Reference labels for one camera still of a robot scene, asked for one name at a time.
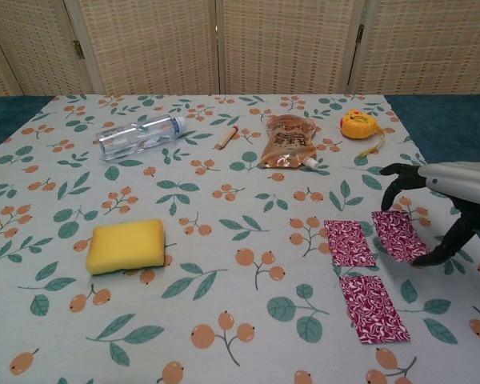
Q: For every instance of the metal screen hinge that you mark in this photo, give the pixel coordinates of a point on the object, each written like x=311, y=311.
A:
x=360, y=33
x=78, y=49

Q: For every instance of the yellow tape measure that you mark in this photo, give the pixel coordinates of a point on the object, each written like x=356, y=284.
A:
x=358, y=126

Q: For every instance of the brown spouted refill pouch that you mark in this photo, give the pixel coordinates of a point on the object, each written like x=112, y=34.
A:
x=288, y=140

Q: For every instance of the small wooden stick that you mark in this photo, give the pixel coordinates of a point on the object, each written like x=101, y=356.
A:
x=226, y=138

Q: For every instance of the clear plastic water bottle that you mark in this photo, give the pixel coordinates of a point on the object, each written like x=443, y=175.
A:
x=136, y=138

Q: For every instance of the yellow sponge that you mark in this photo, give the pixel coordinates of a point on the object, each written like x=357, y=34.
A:
x=124, y=244

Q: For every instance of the magenta patterned cloth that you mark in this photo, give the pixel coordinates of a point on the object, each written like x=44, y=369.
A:
x=350, y=244

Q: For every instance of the floral print tablecloth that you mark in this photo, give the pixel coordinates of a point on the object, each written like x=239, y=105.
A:
x=232, y=208

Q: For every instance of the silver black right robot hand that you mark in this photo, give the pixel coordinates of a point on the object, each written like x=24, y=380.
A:
x=464, y=184

